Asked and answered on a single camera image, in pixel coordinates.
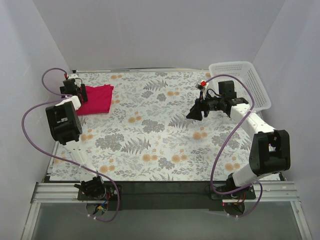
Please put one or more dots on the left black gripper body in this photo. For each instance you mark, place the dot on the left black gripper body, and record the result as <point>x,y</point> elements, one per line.
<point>83,92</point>

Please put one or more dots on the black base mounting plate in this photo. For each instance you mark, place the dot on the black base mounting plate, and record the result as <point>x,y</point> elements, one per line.
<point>170,195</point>

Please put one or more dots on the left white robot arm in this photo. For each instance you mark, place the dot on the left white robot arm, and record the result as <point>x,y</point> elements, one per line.
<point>66,128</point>

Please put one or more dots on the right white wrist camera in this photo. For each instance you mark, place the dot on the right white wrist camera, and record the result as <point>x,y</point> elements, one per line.
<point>202,85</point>

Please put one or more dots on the magenta t shirt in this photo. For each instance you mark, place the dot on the magenta t shirt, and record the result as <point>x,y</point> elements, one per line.
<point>99,100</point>

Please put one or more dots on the white plastic basket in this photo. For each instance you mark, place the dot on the white plastic basket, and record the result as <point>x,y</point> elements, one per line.
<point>245,77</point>

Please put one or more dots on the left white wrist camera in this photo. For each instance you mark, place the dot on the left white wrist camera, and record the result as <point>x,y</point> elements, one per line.
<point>72,75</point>

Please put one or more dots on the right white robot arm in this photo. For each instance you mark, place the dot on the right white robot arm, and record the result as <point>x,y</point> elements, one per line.
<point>270,151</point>

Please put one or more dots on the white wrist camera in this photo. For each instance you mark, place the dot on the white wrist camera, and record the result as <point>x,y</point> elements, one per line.
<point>202,85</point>
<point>72,75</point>

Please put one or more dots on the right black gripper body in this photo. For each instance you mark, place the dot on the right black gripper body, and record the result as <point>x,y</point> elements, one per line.
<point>203,108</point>

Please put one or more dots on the aluminium frame rail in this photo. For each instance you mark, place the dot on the aluminium frame rail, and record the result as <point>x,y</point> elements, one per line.
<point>60,212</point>

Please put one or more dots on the floral patterned table mat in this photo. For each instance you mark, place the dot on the floral patterned table mat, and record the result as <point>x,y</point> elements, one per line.
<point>146,136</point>

